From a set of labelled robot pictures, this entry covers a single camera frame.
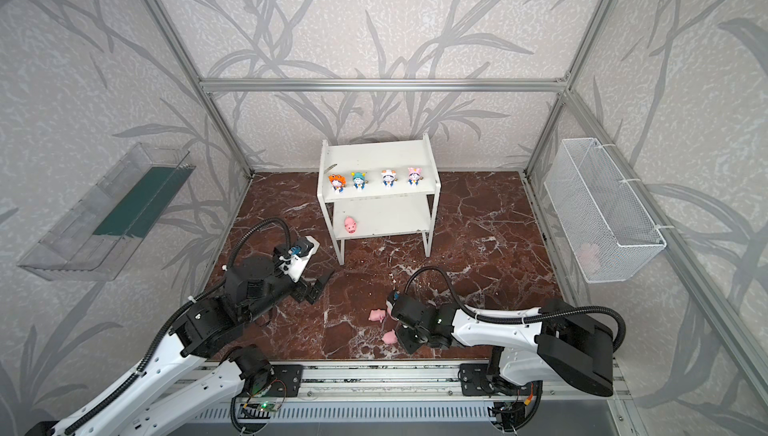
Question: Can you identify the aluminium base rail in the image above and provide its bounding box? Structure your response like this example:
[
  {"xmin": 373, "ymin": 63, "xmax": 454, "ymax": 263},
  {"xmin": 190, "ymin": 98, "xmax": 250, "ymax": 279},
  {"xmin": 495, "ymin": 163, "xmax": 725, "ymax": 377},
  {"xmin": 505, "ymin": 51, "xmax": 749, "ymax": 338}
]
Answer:
[{"xmin": 161, "ymin": 359, "xmax": 632, "ymax": 403}]

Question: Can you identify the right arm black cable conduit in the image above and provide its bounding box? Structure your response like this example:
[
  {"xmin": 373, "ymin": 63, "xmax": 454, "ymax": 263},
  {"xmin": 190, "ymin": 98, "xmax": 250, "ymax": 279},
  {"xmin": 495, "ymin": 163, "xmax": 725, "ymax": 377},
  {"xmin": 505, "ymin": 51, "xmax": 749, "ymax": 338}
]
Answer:
[{"xmin": 403, "ymin": 265, "xmax": 627, "ymax": 353}]

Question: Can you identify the green circuit board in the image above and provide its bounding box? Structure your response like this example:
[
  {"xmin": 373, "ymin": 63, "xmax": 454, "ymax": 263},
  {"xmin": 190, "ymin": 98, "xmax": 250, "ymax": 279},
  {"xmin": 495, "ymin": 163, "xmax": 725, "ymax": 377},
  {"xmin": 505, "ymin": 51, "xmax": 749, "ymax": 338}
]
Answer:
[{"xmin": 241, "ymin": 401, "xmax": 283, "ymax": 415}]

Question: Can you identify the teal hooded Doraemon figure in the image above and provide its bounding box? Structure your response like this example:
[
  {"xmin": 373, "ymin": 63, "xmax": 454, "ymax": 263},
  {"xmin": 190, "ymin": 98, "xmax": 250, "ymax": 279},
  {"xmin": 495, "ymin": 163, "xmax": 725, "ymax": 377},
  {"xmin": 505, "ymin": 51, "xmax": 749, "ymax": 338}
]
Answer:
[{"xmin": 351, "ymin": 172, "xmax": 367, "ymax": 191}]

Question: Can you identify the white wire mesh basket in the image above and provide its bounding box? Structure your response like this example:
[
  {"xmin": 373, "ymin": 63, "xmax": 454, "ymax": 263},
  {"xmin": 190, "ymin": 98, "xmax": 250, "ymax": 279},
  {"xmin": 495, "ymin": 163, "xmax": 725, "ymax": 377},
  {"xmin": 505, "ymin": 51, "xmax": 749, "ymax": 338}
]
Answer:
[{"xmin": 544, "ymin": 138, "xmax": 667, "ymax": 284}]

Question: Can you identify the pink toy in basket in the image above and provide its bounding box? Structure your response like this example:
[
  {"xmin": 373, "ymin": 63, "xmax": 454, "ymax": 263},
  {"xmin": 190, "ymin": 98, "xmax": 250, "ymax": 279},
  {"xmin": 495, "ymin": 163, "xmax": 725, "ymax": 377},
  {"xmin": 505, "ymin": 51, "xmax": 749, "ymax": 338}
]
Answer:
[{"xmin": 576, "ymin": 243, "xmax": 601, "ymax": 276}]

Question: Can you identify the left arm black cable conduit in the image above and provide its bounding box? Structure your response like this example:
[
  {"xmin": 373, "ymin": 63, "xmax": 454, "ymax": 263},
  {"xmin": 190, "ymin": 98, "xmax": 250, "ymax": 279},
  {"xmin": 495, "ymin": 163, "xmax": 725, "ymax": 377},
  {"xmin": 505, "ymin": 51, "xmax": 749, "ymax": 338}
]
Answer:
[{"xmin": 59, "ymin": 218, "xmax": 293, "ymax": 436}]

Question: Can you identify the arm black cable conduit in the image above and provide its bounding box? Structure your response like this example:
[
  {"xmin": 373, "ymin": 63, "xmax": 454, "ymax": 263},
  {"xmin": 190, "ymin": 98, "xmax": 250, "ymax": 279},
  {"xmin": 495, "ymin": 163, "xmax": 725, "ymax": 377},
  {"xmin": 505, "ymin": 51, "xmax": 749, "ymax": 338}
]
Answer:
[
  {"xmin": 59, "ymin": 218, "xmax": 293, "ymax": 436},
  {"xmin": 403, "ymin": 265, "xmax": 627, "ymax": 353}
]

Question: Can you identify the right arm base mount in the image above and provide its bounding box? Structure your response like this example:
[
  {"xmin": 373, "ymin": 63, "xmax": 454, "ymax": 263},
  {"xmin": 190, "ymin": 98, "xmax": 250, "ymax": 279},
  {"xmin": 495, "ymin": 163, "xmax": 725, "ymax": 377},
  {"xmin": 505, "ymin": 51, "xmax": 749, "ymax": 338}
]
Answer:
[{"xmin": 458, "ymin": 363, "xmax": 515, "ymax": 397}]

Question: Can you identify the pink pig toy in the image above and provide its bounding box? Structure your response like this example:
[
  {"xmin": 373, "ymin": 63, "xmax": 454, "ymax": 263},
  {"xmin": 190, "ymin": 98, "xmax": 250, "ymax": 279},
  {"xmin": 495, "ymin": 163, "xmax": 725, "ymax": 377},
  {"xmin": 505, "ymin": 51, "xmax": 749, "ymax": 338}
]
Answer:
[
  {"xmin": 368, "ymin": 309, "xmax": 387, "ymax": 323},
  {"xmin": 343, "ymin": 217, "xmax": 358, "ymax": 235},
  {"xmin": 381, "ymin": 330, "xmax": 398, "ymax": 345}
]

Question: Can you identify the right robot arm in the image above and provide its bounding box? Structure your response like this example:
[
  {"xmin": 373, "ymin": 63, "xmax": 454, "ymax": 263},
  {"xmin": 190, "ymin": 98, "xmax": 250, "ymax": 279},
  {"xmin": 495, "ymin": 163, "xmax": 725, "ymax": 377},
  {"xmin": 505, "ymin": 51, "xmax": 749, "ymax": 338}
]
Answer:
[{"xmin": 387, "ymin": 291, "xmax": 619, "ymax": 397}]

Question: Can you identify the orange hooded Doraemon figure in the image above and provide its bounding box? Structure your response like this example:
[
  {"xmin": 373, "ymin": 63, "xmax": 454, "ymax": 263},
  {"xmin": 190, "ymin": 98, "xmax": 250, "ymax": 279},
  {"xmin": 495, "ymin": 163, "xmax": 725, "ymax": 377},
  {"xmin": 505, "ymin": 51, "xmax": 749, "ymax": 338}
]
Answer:
[{"xmin": 328, "ymin": 174, "xmax": 346, "ymax": 194}]

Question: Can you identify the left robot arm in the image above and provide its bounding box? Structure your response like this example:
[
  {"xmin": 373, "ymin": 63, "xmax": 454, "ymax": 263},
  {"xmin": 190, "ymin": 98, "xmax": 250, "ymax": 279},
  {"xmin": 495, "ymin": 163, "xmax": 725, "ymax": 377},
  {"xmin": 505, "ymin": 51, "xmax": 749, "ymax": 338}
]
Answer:
[{"xmin": 28, "ymin": 256, "xmax": 330, "ymax": 435}]

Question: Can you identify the clear plastic wall bin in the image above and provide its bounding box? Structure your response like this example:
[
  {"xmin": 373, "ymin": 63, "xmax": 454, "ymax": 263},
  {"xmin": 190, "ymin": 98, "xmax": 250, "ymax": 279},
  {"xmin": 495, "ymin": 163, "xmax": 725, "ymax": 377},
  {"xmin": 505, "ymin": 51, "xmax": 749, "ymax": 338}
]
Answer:
[{"xmin": 18, "ymin": 143, "xmax": 195, "ymax": 282}]

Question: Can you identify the white hooded Doraemon figure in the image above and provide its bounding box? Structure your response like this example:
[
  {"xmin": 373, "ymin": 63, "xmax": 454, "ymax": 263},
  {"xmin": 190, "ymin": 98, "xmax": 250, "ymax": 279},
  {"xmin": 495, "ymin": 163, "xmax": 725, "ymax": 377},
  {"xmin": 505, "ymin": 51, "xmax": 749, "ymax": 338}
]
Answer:
[{"xmin": 381, "ymin": 169, "xmax": 397, "ymax": 188}]

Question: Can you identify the pink hooded Doraemon figure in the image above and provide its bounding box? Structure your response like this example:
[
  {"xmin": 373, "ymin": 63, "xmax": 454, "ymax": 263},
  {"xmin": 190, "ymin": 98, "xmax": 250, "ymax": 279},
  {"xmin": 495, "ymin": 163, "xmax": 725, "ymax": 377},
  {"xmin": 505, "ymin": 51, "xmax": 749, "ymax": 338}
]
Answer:
[{"xmin": 407, "ymin": 167, "xmax": 423, "ymax": 186}]

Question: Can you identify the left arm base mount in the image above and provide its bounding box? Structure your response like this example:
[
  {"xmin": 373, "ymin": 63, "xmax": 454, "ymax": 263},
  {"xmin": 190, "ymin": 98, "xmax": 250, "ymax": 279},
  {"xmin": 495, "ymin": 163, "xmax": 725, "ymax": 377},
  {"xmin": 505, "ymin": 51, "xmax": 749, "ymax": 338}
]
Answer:
[{"xmin": 241, "ymin": 364, "xmax": 304, "ymax": 399}]

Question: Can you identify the white two-tier metal shelf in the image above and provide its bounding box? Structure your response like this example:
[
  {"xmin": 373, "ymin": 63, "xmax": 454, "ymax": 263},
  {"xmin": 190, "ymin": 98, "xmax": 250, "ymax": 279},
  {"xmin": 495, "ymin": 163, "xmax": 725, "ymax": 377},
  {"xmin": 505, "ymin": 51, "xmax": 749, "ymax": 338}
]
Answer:
[{"xmin": 316, "ymin": 136, "xmax": 441, "ymax": 264}]

